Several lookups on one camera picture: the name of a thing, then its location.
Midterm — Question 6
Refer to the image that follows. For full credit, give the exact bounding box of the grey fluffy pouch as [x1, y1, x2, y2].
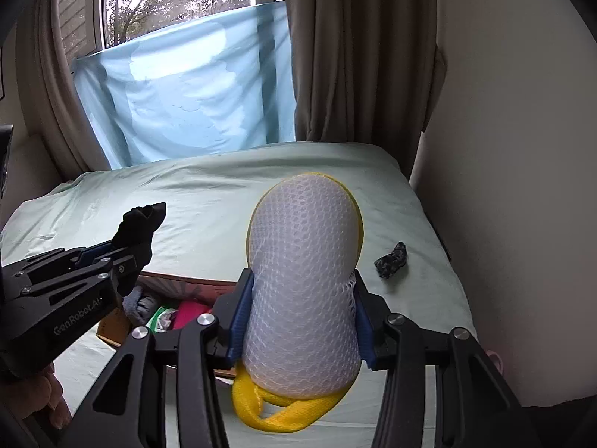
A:
[122, 285, 163, 327]

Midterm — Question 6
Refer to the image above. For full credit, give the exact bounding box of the brown right curtain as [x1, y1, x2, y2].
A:
[285, 0, 446, 176]

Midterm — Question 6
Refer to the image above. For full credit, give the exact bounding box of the dark patterned sock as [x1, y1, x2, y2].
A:
[374, 242, 408, 279]

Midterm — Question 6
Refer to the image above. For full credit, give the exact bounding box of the green snack packet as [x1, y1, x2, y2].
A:
[146, 307, 177, 333]

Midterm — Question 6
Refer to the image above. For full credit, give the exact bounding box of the pale green bed sheet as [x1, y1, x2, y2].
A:
[1, 143, 475, 447]

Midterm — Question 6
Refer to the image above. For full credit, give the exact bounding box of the black sock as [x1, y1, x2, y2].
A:
[110, 202, 167, 297]

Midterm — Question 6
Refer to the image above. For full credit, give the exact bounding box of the light blue window cloth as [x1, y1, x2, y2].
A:
[74, 2, 296, 169]

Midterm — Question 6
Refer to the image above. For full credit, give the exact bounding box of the magenta zip pouch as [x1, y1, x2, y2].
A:
[172, 299, 212, 330]

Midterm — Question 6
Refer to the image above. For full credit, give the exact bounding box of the cardboard box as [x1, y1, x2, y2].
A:
[96, 272, 236, 349]

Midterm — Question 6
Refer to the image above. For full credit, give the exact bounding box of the person's left hand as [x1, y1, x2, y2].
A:
[1, 363, 72, 430]

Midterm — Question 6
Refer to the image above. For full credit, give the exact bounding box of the brown curtain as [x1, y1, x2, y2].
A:
[15, 0, 110, 180]
[285, 0, 446, 176]

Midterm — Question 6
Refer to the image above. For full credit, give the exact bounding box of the brown left curtain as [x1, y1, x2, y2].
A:
[15, 0, 110, 180]

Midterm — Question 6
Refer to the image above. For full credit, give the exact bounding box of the white mesh yellow-trim bag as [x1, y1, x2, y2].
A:
[232, 173, 364, 433]

